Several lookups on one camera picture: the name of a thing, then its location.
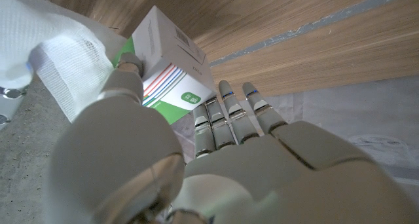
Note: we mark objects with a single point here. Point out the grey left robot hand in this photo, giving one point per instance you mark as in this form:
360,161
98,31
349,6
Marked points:
262,184

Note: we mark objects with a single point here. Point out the white bandage strip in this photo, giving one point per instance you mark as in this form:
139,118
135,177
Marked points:
59,53

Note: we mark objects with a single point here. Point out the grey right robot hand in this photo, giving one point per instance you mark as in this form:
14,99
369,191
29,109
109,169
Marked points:
8,99

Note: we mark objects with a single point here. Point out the green white package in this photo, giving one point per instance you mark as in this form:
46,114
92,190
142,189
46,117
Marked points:
167,44

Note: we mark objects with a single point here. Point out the grey tape outline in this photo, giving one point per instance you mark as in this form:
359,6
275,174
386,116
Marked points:
311,24

